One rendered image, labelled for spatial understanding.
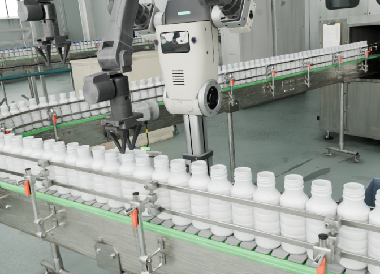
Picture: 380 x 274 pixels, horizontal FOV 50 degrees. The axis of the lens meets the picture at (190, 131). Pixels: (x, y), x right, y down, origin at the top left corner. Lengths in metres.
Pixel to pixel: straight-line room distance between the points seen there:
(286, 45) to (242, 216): 6.91
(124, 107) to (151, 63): 4.28
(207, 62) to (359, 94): 3.27
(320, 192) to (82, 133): 1.89
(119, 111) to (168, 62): 0.66
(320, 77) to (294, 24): 4.05
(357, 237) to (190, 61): 1.01
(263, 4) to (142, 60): 2.84
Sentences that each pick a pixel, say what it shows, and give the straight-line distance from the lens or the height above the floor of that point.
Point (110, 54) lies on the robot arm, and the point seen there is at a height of 1.43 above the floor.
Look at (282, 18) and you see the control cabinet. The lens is 7.67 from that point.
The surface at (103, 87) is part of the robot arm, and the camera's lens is 1.01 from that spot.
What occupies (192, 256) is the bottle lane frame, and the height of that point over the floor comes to 0.94.
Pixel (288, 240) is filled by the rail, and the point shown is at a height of 1.04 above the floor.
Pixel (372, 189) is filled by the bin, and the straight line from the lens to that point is 1.47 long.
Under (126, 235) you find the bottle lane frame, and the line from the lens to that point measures 1.16.
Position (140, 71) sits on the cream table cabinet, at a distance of 5.26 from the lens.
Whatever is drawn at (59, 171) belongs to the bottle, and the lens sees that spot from 1.34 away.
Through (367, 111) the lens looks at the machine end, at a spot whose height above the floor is 0.42.
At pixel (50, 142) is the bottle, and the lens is 1.38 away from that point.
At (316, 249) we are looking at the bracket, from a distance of 0.78.
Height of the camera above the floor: 1.49
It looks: 15 degrees down
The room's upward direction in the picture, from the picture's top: 5 degrees counter-clockwise
